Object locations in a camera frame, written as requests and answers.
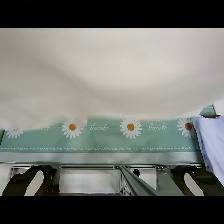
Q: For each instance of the white garment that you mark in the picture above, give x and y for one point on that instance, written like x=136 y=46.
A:
x=110 y=73

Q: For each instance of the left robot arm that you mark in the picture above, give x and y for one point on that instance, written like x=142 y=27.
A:
x=17 y=186

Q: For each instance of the light blue garment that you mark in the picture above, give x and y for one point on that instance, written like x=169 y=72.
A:
x=211 y=146

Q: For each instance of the silver frame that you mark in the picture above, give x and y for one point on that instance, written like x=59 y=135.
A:
x=134 y=182

